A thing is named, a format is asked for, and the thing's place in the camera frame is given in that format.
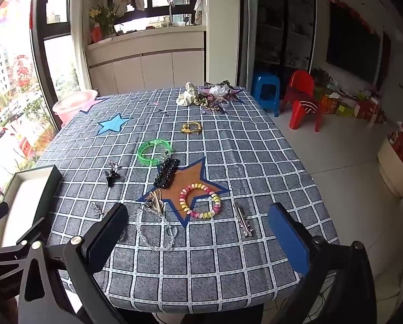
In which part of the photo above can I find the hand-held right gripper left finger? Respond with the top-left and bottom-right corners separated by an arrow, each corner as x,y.
17,203 -> 129,324

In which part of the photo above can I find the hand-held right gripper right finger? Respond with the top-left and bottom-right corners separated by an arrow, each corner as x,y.
268,203 -> 379,324

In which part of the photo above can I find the grey shallow tray box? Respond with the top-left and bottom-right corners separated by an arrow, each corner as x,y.
1,165 -> 64,248

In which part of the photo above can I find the silver spiked hair clip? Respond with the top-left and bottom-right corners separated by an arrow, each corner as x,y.
233,201 -> 255,238

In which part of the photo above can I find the black claw hair clip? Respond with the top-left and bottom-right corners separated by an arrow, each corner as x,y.
104,160 -> 121,187

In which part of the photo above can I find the pink yellow bead bracelet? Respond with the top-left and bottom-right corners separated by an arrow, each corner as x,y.
179,183 -> 221,220

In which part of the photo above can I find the black rhinestone hair clip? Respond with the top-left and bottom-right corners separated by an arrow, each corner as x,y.
153,158 -> 181,188

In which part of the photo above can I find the green translucent bangle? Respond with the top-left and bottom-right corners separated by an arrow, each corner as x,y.
138,139 -> 172,167

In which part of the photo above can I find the gold hair clip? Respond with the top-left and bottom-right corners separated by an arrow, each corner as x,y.
149,189 -> 165,215

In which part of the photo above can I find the checked grey star tablecloth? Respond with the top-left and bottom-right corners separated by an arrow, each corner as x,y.
36,86 -> 340,313

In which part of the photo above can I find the clear plastic bowl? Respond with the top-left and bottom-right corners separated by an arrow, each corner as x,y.
52,89 -> 99,123

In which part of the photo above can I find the white bucket with red goods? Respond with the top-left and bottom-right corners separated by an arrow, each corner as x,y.
377,123 -> 403,200

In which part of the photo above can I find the red plastic chair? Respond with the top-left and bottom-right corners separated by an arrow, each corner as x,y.
280,70 -> 324,133

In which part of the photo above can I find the red horse window decal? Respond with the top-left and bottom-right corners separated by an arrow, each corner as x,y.
10,53 -> 35,89

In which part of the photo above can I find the pile of gift boxes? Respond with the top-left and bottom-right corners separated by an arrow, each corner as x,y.
318,88 -> 389,125

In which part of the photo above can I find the blue plastic stool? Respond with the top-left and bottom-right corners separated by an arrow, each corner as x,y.
251,70 -> 282,117

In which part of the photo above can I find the pile of scrunchies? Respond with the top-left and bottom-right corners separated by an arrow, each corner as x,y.
175,80 -> 243,114

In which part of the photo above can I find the white sink cabinet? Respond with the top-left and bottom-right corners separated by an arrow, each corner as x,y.
85,26 -> 208,97

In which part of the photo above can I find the dark glass cabinet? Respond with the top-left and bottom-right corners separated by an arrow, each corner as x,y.
255,0 -> 316,73

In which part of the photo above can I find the yellow flower bouquet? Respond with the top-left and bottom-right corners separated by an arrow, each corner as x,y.
87,4 -> 125,38

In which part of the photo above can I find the clear bead bracelet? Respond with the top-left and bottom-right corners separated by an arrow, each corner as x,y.
135,205 -> 179,252

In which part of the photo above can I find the gold hair tie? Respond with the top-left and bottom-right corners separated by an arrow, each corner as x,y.
182,121 -> 203,135

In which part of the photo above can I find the black wall board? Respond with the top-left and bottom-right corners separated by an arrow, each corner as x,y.
326,3 -> 381,83

